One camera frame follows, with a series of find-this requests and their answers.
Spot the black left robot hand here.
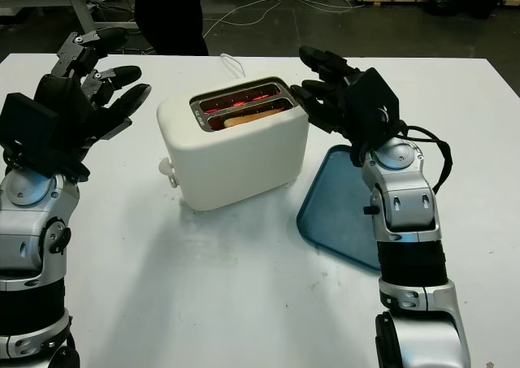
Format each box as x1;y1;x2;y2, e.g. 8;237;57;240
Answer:
34;27;152;181

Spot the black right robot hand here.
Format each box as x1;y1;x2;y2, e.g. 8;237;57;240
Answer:
290;45;366;167

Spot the slice of toast bread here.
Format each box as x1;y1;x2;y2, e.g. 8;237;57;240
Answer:
222;107;285;129

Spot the white two-slot toaster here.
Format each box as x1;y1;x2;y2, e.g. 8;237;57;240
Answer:
157;76;310;212

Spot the person in beige top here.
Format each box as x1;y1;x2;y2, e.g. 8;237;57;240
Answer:
134;0;210;56

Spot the blue plastic tray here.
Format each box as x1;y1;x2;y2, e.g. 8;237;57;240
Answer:
295;144;385;272

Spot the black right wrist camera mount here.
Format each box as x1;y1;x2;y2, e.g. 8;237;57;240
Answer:
344;67;401;145

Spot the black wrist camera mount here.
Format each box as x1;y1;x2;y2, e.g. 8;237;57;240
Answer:
0;93;59;170
344;67;401;145

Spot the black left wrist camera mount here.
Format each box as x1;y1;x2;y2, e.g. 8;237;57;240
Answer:
0;93;59;170

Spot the white toaster power cord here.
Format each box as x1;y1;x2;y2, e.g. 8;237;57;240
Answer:
219;52;247;79

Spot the white cable on floor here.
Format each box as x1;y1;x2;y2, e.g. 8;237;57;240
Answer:
202;0;366;37

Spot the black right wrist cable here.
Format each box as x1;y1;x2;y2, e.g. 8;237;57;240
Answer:
396;119;454;195

